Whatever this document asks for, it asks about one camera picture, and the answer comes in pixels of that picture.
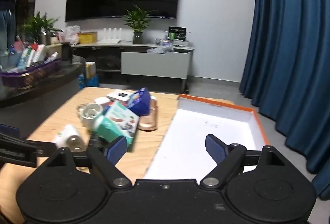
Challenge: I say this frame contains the black wall charger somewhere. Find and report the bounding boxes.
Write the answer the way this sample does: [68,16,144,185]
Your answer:
[88,132,108,152]

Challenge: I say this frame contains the teal bandage box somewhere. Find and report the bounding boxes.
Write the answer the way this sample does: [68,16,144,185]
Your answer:
[93,101,140,152]

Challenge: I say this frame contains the rose gold cream tube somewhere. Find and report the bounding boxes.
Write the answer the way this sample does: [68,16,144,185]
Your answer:
[138,96,158,132]

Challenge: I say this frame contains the white plug-in mosquito repeller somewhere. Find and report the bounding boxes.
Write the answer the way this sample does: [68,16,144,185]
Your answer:
[77,103,104,130]

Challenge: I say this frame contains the blue floss pick box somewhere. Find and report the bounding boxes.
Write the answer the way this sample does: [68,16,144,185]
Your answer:
[126,87,151,117]

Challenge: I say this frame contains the white cube charger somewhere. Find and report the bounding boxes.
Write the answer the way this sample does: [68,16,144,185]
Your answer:
[94,97,112,110]

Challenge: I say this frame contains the white charger retail box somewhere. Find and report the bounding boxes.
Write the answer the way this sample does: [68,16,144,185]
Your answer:
[106,89,132,104]

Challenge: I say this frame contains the orange white cardboard tray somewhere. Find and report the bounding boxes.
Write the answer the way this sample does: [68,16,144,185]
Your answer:
[144,95,269,182]

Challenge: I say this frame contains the dark glass side table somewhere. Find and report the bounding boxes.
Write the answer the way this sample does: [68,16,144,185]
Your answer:
[1,56,86,138]

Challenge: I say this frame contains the purple storage basket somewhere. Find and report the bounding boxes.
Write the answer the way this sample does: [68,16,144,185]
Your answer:
[1,59,62,89]

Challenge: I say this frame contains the blue plastic bag on floor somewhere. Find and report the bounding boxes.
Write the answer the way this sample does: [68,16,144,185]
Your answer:
[78,74,100,89]

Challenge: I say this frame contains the cardboard boxes on floor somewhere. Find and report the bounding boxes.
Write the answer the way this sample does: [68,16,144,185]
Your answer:
[85,61,97,79]

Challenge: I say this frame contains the white tv cabinet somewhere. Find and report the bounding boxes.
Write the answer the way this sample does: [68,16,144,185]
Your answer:
[72,42,194,93]

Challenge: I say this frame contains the dark blue curtain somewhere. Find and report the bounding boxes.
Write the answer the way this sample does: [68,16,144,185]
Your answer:
[239,0,329,200]

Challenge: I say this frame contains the white wifi router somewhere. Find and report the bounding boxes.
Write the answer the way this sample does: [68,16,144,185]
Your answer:
[101,28,122,44]

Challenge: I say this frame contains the clear plastic bags on cabinet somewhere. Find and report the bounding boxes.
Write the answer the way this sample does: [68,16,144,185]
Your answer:
[147,38,174,54]

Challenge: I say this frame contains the yellow cardboard box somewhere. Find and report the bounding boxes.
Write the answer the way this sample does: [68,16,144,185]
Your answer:
[79,31,98,44]

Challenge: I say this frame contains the green plant on side table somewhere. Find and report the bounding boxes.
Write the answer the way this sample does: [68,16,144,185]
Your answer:
[22,11,61,44]

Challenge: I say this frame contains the black green display card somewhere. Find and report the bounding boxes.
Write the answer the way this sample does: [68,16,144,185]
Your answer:
[168,26,187,41]

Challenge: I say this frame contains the white plastic bag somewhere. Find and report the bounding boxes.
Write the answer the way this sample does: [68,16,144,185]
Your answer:
[58,25,81,45]

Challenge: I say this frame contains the potted green plant on cabinet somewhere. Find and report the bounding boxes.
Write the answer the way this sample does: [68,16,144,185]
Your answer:
[124,3,157,44]

